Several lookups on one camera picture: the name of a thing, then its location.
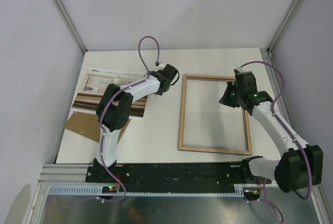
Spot aluminium corner post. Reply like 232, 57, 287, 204
267, 0, 303, 53
52, 0, 87, 54

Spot grey slotted cable duct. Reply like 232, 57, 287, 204
48, 185, 244, 197

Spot aluminium front rail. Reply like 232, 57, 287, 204
38, 164, 321, 186

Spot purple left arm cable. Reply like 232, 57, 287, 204
49, 35, 161, 209

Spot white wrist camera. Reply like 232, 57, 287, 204
155, 62, 166, 69
236, 66, 244, 72

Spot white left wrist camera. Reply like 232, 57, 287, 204
155, 62, 166, 69

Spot left aluminium corner post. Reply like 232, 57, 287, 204
52, 0, 87, 54

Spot right aluminium corner post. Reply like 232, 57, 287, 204
267, 0, 303, 53

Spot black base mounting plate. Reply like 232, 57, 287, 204
85, 161, 264, 194

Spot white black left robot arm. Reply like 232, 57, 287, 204
93, 63, 180, 182

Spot printed photo paper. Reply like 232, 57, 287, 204
71, 67, 145, 114

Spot aluminium rail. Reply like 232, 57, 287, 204
260, 48, 306, 155
38, 164, 321, 186

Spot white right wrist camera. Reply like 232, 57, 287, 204
236, 66, 244, 72

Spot right side aluminium rail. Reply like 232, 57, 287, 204
260, 48, 306, 155

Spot wooden picture frame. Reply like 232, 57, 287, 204
177, 74, 252, 156

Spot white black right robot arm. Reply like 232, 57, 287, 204
219, 69, 323, 193

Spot brown cardboard backing board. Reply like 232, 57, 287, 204
64, 111, 132, 141

